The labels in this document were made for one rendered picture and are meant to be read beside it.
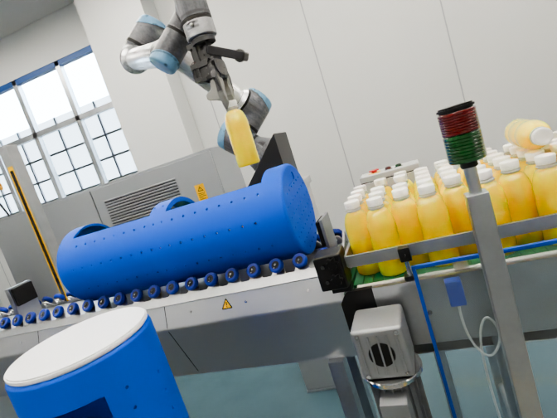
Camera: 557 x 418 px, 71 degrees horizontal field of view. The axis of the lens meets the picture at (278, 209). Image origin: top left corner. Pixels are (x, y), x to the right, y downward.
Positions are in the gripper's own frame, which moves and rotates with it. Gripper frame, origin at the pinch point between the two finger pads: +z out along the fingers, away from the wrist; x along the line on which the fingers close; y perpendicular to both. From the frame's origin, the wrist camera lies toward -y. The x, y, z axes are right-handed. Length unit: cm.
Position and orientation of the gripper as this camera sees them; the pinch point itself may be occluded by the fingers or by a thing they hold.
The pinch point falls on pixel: (230, 104)
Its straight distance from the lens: 122.0
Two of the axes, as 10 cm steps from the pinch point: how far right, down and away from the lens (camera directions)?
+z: 3.0, 9.4, 1.5
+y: -9.1, 2.3, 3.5
